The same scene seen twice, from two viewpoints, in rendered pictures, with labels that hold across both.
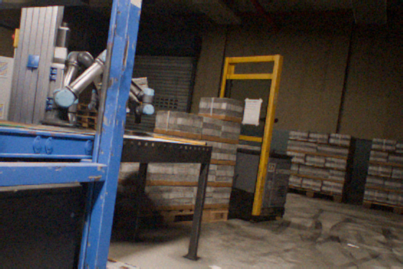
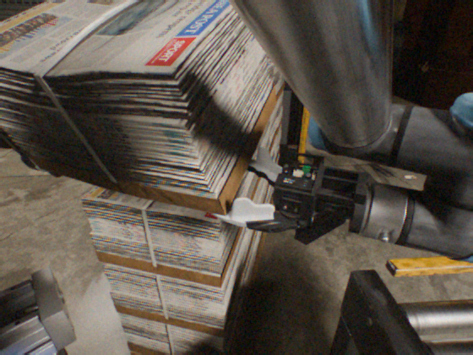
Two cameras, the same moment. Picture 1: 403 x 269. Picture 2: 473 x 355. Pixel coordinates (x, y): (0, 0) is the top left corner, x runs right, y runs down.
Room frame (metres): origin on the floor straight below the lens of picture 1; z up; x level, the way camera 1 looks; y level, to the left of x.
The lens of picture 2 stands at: (2.88, 0.61, 1.22)
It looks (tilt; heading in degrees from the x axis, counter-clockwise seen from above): 29 degrees down; 328
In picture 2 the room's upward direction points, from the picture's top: straight up
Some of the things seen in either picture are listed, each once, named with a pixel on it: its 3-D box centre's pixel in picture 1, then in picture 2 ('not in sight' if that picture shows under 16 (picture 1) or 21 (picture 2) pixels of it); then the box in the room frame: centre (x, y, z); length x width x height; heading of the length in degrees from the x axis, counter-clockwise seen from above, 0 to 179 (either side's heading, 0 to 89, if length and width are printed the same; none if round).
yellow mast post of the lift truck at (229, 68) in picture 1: (220, 130); not in sight; (4.90, -0.52, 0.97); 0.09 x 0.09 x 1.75; 44
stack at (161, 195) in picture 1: (160, 178); (220, 211); (3.86, 0.09, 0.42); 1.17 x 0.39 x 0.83; 134
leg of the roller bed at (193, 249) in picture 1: (198, 210); not in sight; (2.81, -0.23, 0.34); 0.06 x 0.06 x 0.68; 62
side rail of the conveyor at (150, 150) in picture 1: (160, 152); not in sight; (2.25, 0.07, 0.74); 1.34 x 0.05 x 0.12; 152
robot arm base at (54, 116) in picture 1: (59, 115); not in sight; (2.86, 0.84, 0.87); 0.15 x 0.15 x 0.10
